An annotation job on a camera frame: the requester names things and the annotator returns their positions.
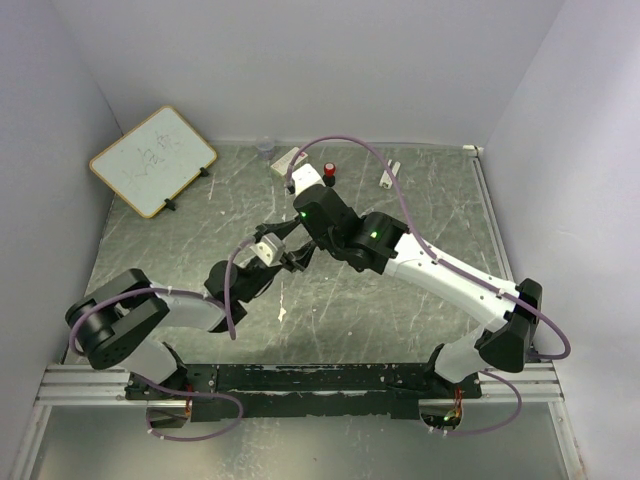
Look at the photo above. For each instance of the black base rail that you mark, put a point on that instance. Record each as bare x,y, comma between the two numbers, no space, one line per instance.
288,391

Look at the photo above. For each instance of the clear plastic cup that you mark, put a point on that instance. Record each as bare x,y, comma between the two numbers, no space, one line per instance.
265,147

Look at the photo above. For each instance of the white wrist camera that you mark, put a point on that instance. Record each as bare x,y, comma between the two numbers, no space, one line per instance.
269,249
304,177

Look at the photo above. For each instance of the small whiteboard wooden frame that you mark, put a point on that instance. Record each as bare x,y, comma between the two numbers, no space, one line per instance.
154,162

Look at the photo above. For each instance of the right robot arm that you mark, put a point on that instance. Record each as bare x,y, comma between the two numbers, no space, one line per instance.
383,244

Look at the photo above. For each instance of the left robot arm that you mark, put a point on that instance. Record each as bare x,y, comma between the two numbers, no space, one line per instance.
114,325

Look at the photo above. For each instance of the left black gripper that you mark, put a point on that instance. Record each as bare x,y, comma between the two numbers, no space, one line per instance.
298,260

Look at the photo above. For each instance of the white corner bracket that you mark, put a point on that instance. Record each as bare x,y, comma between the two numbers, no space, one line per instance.
473,148

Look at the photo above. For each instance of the white plastic clip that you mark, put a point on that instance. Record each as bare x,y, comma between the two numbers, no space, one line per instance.
386,180

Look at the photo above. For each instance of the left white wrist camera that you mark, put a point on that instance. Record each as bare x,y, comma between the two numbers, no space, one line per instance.
269,249

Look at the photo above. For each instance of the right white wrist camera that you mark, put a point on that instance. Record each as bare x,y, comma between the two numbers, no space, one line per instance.
304,177

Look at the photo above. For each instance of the red black stamp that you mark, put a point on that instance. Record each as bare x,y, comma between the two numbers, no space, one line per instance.
329,171

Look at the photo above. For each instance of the white cardboard box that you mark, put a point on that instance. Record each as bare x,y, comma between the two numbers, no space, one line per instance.
281,165

